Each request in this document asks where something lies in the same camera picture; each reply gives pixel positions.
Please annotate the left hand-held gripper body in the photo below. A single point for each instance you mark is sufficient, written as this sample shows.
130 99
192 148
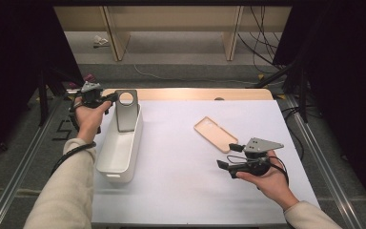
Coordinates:
91 95

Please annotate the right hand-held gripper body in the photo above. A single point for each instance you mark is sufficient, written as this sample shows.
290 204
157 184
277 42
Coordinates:
260 145

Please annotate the beige phone case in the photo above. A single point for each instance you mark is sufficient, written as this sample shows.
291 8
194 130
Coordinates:
217 135

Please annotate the white plastic storage box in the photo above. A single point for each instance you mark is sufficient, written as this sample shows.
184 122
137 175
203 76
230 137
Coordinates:
119 152

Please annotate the person's left hand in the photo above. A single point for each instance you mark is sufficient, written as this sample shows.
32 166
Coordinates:
89 122

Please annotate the person's right hand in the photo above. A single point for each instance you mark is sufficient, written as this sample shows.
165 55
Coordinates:
273 184

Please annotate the pink object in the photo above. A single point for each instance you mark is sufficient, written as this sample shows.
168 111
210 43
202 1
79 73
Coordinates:
89 77

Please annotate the yellow tape piece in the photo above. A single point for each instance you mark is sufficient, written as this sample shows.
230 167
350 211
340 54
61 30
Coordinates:
280 96
260 76
69 98

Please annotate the white table sheet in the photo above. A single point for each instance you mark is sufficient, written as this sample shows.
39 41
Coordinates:
184 191

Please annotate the black metal stand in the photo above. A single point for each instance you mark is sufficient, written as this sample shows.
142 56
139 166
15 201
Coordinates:
43 95
303 95

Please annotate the crumpled white paper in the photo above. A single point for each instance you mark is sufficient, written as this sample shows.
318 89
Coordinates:
100 40

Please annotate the light wooden table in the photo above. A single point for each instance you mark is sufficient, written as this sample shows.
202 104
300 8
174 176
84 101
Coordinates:
184 94

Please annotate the light wooden shelf unit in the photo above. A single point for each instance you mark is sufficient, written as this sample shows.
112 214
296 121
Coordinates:
171 19

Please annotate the metal floor rail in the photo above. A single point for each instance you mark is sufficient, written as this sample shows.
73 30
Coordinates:
324 165
19 178

